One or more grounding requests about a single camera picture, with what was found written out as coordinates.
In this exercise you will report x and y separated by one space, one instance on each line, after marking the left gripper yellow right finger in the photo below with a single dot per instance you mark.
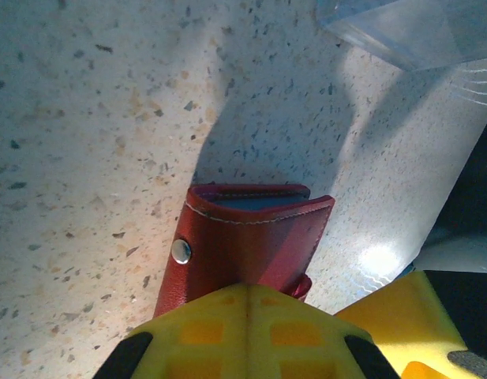
330 359

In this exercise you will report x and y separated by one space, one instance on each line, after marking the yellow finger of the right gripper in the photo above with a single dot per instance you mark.
409 316

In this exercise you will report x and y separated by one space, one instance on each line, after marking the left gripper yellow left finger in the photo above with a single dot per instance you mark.
168 355

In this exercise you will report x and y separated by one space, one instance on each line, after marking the red leather card holder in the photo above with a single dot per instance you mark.
247 252

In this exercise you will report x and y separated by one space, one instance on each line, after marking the blue credit card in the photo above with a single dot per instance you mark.
259 204

